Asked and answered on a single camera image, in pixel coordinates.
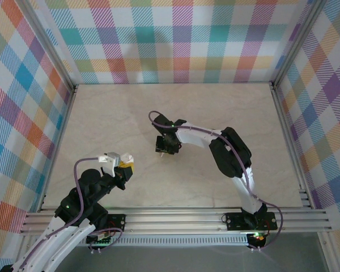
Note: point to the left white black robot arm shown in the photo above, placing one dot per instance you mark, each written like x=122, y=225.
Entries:
x=73, y=236

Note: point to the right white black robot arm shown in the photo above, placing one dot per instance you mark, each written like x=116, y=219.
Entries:
x=229, y=153

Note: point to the black circuit board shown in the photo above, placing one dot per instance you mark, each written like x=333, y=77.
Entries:
x=100, y=241

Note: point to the small orange connector board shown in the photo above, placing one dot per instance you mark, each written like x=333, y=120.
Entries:
x=258, y=237

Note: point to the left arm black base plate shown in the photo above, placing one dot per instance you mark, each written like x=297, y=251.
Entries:
x=117, y=222

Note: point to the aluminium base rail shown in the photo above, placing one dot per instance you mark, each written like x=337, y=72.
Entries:
x=173, y=219

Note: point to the aluminium table side rail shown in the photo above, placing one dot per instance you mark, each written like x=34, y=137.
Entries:
x=66, y=113
x=285, y=127

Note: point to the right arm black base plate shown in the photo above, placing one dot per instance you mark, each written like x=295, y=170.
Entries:
x=235, y=221

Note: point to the aluminium corner post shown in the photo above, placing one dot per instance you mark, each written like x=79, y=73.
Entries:
x=46, y=42
x=297, y=42

